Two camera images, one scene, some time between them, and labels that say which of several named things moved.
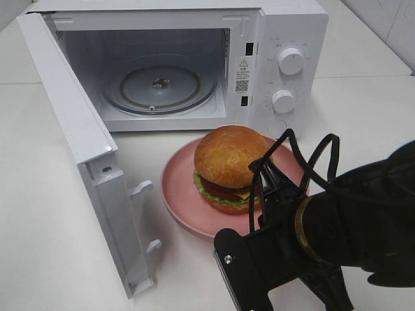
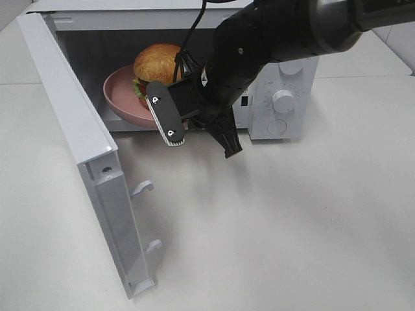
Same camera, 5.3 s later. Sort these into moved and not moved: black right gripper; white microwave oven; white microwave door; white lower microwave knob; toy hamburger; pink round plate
Moved: toy hamburger; black right gripper; pink round plate
Not moved: white microwave door; white microwave oven; white lower microwave knob
